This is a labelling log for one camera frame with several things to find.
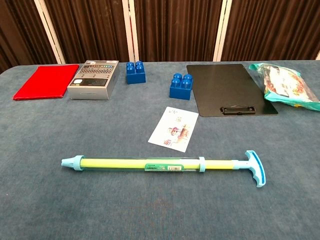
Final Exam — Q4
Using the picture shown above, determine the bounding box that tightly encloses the blue yellow water pump toy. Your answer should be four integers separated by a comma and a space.
80, 150, 267, 189

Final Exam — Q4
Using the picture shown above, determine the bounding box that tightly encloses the transparent blue syringe barrel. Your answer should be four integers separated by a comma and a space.
61, 154, 206, 174

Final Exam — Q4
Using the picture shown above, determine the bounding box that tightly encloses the white picture card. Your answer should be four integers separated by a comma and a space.
147, 106, 200, 153

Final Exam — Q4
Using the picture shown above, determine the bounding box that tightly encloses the blue four-stud building block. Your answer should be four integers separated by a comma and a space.
169, 72, 194, 101
125, 60, 147, 85

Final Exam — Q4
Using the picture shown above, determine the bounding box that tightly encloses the black clipboard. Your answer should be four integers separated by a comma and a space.
186, 63, 279, 117

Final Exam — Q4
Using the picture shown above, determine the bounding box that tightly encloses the grey printed cardboard box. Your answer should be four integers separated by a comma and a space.
67, 59, 120, 101

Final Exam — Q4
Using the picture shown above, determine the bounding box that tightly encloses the dark brown pleated curtain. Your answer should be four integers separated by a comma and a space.
0, 0, 58, 74
221, 0, 320, 62
44, 0, 130, 65
134, 0, 223, 63

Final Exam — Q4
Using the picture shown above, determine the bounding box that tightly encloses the blue velvet table cloth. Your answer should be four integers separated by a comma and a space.
0, 59, 320, 240

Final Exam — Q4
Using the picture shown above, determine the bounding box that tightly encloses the red folded cloth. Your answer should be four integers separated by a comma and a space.
12, 64, 80, 101

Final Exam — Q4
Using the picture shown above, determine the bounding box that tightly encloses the teal printed snack bag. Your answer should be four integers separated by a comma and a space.
248, 61, 320, 112

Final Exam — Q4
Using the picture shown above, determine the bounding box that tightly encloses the white partition frame post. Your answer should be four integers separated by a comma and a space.
33, 0, 66, 65
213, 0, 235, 62
121, 0, 140, 63

